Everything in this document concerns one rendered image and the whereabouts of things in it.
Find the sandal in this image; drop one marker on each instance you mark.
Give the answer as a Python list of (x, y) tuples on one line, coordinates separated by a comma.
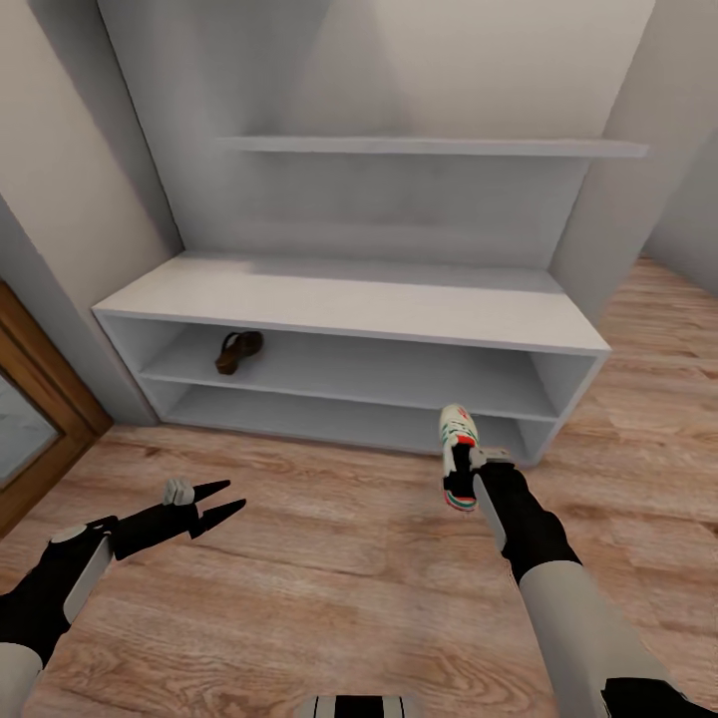
[(245, 344)]

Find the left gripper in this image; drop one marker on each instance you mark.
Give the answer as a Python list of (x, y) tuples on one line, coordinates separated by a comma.
[(164, 522)]

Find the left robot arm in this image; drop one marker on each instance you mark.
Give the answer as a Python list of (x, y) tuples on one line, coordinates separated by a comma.
[(48, 600)]

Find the gym shoe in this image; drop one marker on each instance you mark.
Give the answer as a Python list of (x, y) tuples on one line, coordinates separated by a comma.
[(458, 433)]

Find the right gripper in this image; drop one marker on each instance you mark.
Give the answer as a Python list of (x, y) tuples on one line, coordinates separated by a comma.
[(461, 484)]

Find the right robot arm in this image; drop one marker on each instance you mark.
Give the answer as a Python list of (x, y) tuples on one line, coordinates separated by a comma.
[(598, 666)]

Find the door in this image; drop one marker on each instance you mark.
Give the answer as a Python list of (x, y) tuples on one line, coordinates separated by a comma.
[(48, 419)]

